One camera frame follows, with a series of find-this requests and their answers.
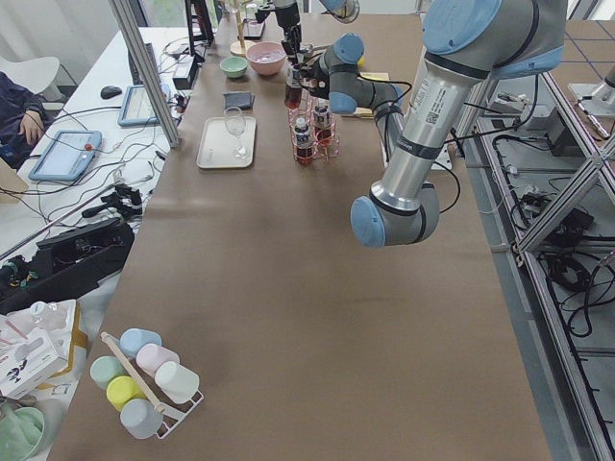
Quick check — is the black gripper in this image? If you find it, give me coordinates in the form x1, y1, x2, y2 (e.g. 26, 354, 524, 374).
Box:
281, 20, 302, 56
299, 58, 330, 99

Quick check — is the tea bottle white cap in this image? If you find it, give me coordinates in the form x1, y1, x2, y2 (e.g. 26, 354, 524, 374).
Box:
284, 64, 303, 109

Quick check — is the person forearm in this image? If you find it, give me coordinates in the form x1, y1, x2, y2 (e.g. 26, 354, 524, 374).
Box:
1, 72, 50, 169

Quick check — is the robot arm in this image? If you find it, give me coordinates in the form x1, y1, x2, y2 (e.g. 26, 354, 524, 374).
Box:
311, 0, 567, 248
273, 0, 360, 58

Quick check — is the pink bowl with ice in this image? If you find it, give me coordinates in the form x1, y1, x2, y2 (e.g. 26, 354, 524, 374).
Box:
246, 41, 287, 76

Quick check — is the wooden glass stand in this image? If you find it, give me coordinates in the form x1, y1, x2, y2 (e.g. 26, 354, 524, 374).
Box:
230, 0, 255, 57

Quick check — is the wooden cutting board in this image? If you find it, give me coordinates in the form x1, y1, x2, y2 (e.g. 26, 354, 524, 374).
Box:
343, 70, 390, 118

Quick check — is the green bowl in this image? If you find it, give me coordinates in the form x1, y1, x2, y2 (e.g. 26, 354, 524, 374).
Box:
219, 56, 248, 79

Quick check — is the grey folded cloth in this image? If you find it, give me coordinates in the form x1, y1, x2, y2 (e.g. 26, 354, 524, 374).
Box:
223, 91, 255, 109

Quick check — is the clear wine glass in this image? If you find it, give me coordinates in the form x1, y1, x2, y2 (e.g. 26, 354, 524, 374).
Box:
224, 107, 247, 159

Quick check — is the cream rectangular tray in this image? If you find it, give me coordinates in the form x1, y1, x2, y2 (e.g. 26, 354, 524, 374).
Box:
196, 116, 257, 170

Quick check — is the blue teach pendant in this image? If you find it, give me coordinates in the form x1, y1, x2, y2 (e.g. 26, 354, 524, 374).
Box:
28, 130, 102, 182
117, 85, 159, 128

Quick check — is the black computer mouse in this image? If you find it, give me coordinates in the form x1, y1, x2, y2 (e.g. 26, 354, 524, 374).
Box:
100, 85, 123, 100

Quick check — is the black equipment case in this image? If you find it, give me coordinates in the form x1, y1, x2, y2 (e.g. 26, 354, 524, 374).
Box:
1, 218, 135, 315

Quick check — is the blue cup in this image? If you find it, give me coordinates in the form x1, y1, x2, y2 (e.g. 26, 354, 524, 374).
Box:
119, 328, 162, 359

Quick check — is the pink cup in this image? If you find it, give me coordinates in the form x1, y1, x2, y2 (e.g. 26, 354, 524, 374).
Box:
135, 343, 181, 377

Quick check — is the white cup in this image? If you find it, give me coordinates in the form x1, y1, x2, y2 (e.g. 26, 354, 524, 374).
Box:
155, 361, 200, 404

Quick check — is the green cup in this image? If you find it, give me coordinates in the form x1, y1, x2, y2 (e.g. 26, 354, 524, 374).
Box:
89, 355, 127, 390

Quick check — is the yellow cup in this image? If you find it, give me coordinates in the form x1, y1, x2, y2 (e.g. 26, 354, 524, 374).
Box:
106, 376, 145, 412

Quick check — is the white cup rack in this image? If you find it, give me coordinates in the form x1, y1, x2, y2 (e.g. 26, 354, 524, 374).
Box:
100, 331, 206, 440

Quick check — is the white cardboard box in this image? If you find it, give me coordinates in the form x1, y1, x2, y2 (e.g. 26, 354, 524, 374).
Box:
1, 300, 88, 400

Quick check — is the grey cup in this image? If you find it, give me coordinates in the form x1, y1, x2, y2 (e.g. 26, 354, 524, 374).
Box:
120, 399, 163, 440

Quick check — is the copper wire bottle basket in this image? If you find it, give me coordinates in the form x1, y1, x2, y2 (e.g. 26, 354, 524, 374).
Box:
287, 95, 340, 166

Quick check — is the aluminium frame post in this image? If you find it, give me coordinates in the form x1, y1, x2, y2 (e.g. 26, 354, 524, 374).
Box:
109, 0, 181, 149

